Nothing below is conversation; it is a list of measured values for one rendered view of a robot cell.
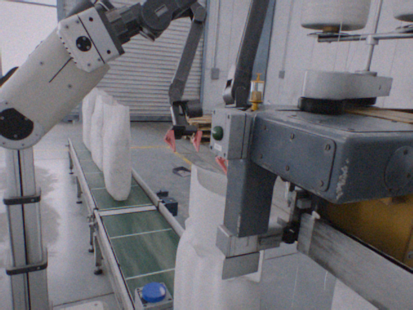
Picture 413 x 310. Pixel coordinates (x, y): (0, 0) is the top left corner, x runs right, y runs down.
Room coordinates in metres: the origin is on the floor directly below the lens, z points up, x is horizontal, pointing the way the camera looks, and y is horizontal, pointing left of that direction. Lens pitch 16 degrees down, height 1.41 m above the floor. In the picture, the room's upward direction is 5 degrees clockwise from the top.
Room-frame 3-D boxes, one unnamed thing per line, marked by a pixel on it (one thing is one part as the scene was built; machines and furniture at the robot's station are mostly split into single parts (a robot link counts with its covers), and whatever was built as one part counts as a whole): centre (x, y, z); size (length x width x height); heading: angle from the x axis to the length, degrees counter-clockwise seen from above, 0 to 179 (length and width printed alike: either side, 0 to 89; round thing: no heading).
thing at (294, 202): (0.75, -0.23, 1.08); 0.03 x 0.01 x 0.13; 117
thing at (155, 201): (3.18, 1.01, 0.35); 2.26 x 0.48 x 0.14; 27
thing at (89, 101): (3.83, 1.35, 0.74); 0.47 x 0.20 x 0.72; 29
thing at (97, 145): (3.22, 1.03, 0.74); 0.47 x 0.22 x 0.72; 28
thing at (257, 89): (0.69, -0.09, 1.37); 0.03 x 0.02 x 0.03; 27
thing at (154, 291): (0.72, 0.10, 0.84); 0.06 x 0.06 x 0.02
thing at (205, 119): (6.71, -0.09, 0.36); 1.20 x 0.82 x 0.14; 113
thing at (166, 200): (2.47, 0.31, 0.35); 0.30 x 0.15 x 0.15; 27
